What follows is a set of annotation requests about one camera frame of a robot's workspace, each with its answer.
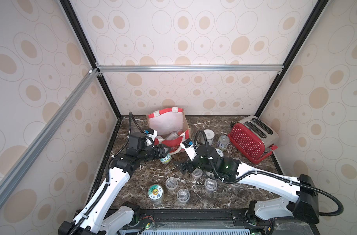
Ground red content clear jar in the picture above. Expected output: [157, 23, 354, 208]
[191, 168, 203, 180]

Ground large white lid canister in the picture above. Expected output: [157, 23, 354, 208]
[204, 129, 215, 146]

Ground clear jar front row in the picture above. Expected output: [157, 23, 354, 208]
[204, 178, 218, 192]

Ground burlap canvas bag red lining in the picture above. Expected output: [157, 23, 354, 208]
[146, 107, 191, 155]

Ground yellow green lid jar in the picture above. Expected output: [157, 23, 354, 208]
[148, 184, 164, 204]

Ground green floral label jar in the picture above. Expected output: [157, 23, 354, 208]
[160, 153, 172, 164]

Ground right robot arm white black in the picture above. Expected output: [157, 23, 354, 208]
[176, 130, 344, 224]

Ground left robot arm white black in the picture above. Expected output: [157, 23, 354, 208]
[58, 128, 171, 235]

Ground red silver toaster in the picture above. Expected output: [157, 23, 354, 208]
[228, 115, 279, 164]

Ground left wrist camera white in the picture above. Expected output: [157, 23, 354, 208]
[144, 128, 157, 146]

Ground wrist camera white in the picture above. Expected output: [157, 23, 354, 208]
[180, 139, 197, 161]
[144, 128, 157, 146]

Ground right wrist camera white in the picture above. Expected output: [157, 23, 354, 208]
[180, 139, 197, 161]

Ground silver horizontal rail back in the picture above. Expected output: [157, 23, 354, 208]
[98, 64, 284, 73]

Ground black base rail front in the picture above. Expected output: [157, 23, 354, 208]
[97, 207, 319, 235]

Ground silver diagonal rail left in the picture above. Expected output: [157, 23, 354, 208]
[0, 68, 99, 209]

